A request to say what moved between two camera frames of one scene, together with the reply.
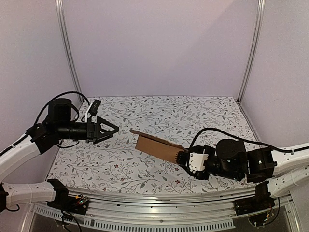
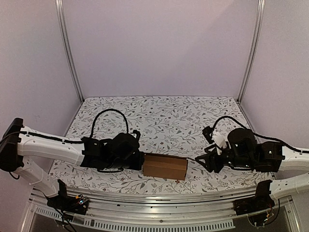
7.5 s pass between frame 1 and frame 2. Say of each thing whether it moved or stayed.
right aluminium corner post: stayed
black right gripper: moved
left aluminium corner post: stayed
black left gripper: moved
